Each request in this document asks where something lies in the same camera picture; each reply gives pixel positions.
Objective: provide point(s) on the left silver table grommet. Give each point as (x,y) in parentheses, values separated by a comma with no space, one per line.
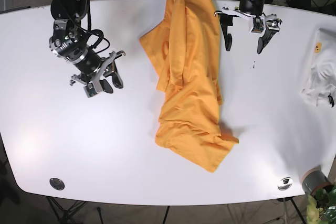
(57,183)

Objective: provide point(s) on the right silver table grommet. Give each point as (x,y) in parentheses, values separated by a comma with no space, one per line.
(285,183)

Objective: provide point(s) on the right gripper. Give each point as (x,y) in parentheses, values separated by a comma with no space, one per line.
(77,47)

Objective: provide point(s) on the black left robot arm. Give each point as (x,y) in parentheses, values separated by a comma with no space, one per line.
(259,23)

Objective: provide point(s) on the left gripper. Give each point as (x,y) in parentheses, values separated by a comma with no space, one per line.
(259,23)

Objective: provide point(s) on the white printed T-shirt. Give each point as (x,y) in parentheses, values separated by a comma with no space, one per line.
(319,81)

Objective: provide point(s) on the grey plant pot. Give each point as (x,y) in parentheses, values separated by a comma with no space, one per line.
(313,180)

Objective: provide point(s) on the green potted plant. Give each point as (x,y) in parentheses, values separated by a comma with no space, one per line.
(321,206)

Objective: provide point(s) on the silver table grommet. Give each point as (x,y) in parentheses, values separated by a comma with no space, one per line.
(57,183)
(285,183)

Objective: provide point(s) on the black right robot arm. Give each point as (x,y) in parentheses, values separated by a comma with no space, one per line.
(78,11)

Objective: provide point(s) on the orange T-shirt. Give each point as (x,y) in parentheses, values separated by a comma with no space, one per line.
(184,51)

